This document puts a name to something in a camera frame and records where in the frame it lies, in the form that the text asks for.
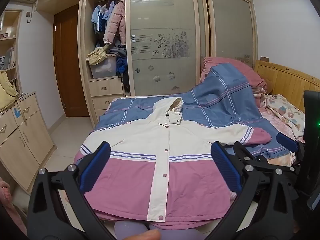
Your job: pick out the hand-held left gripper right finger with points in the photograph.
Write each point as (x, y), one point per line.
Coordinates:
(226, 167)

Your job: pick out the yellow crumpled cloth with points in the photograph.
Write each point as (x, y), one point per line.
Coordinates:
(96, 55)

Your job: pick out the blue plaid duvet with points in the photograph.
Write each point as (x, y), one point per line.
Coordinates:
(220, 90)

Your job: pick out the grey folded clothes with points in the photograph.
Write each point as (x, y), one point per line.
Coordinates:
(117, 50)

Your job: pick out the pink puffer jacket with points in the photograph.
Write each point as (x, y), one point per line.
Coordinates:
(115, 22)

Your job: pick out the pink quilt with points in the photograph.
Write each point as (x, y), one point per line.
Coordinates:
(240, 70)

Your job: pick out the wall socket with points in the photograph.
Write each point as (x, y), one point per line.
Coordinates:
(29, 16)

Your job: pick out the plain frosted sliding door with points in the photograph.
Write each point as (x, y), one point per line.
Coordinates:
(230, 25)

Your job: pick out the bright blue cloth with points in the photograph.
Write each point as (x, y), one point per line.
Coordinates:
(122, 65)

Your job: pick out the light wooden wardrobe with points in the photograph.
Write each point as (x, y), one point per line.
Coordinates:
(83, 55)

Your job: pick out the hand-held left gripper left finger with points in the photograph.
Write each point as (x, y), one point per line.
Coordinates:
(96, 165)

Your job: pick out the blue hanging jacket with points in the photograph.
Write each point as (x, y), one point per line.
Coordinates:
(98, 17)

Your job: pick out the wooden bookshelf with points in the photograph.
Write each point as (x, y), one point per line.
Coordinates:
(12, 38)

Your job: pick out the floral blanket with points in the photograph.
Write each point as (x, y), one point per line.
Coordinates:
(287, 112)

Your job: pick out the clear plastic storage box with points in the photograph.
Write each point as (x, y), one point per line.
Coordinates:
(103, 68)

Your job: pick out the dark hanging clothes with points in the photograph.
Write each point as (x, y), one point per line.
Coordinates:
(125, 82)

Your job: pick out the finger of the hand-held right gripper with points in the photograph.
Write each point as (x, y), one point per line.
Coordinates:
(262, 163)
(286, 142)

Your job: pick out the yellow bag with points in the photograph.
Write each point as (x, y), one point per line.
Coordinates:
(6, 92)

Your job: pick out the wooden headboard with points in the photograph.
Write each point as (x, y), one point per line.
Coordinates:
(287, 80)

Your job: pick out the brown wooden door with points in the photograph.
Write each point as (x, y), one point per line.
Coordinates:
(72, 67)

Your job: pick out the person's purple pants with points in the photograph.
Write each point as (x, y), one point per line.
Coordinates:
(130, 228)

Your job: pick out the person's left hand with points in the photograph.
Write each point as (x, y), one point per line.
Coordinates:
(143, 235)

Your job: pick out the pink fuzzy cloth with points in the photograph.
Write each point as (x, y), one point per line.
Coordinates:
(8, 200)

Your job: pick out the white and pink hooded jacket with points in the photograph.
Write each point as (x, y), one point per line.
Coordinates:
(140, 180)

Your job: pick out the wardrobe drawer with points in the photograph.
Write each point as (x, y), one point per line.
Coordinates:
(105, 87)
(103, 102)
(101, 113)

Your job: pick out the row of books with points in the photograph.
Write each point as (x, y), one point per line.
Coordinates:
(8, 58)

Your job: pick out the blue sticker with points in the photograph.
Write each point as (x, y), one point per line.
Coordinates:
(17, 112)

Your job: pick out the light wooden side cabinet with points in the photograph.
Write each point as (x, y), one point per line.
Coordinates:
(27, 142)

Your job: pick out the frosted floral sliding door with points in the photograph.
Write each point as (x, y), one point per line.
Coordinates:
(162, 17)

